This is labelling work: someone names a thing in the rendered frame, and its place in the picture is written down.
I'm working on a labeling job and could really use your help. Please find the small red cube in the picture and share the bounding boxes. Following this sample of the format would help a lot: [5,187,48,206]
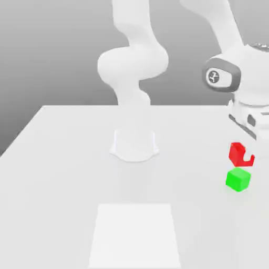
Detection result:
[228,142,255,168]

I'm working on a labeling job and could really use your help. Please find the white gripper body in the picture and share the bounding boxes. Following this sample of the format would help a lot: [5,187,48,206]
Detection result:
[228,112,269,161]

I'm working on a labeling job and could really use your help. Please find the small green cube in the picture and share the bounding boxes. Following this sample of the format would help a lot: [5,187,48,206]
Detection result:
[225,167,252,193]

